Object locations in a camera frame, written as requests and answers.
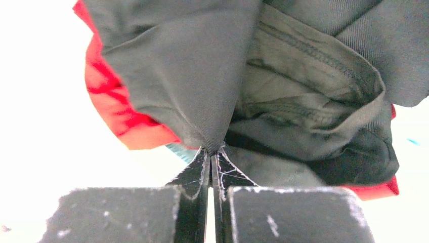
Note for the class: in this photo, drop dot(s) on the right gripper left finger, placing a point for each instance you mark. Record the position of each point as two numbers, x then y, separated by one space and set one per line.
175 212

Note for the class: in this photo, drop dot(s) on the black garment corner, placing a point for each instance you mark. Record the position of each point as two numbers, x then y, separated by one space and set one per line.
306 80

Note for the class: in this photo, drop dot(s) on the red garment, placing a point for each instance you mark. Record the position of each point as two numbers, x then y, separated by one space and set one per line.
368 177

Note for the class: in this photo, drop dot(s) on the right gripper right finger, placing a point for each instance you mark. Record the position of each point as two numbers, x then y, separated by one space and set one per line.
247 212

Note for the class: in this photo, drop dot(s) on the teal laundry basket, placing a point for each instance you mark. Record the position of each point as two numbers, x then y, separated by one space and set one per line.
184 153

